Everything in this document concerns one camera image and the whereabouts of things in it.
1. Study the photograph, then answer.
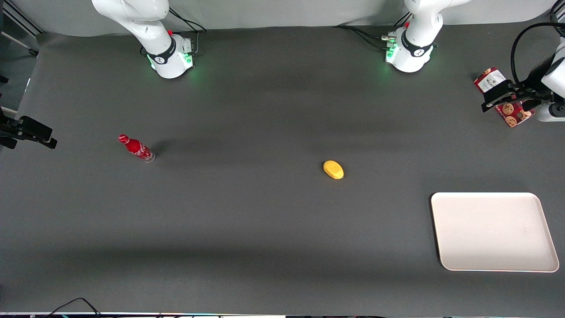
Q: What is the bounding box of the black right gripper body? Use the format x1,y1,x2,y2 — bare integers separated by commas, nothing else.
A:
0,108,20,149

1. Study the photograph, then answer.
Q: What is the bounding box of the red cookie box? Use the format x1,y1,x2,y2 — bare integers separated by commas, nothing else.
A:
474,67,535,128

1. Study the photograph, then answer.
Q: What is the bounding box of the white rectangular tray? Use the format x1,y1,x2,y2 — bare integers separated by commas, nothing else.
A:
431,192,560,273

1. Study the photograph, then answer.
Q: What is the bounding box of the red cola bottle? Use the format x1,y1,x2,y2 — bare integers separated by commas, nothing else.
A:
118,134,156,163

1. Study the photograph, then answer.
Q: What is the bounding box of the yellow lemon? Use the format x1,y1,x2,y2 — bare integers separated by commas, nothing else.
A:
323,160,345,180

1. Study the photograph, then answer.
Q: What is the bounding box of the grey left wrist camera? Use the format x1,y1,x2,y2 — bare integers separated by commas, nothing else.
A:
535,102,565,122

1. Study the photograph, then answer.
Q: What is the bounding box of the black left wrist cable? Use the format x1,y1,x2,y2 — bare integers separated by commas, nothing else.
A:
511,22,565,87

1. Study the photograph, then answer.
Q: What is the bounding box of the aluminium frame rail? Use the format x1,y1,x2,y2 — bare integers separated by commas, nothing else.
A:
2,0,45,36

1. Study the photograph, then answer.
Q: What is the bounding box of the black left arm base cable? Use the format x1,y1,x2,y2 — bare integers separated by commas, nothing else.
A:
334,25,398,50

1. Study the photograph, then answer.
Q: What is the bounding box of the black arm base cable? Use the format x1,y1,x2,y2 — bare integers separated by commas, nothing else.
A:
168,8,207,54
334,25,398,50

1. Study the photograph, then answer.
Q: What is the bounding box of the black table edge cable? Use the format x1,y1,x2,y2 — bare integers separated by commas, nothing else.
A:
43,297,103,318

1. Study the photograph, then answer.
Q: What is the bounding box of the black right arm base cable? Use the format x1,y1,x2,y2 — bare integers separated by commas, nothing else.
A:
168,8,207,54

